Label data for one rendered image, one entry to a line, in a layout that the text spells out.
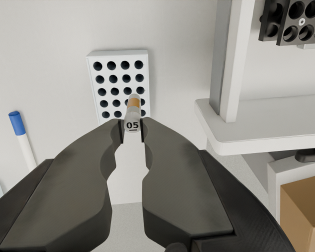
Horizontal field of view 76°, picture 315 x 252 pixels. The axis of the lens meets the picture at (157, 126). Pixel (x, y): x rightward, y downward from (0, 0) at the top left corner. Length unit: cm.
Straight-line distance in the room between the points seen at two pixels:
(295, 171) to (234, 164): 104
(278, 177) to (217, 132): 35
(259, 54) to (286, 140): 11
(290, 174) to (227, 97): 37
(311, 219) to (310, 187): 8
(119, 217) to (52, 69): 161
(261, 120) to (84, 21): 27
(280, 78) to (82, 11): 28
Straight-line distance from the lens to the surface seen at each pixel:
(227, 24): 23
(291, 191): 57
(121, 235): 207
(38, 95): 39
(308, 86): 35
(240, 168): 164
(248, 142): 22
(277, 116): 27
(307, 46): 31
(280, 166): 56
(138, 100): 16
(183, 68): 34
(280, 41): 22
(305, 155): 29
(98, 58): 30
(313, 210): 55
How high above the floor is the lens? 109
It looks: 60 degrees down
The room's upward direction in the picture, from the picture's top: 172 degrees clockwise
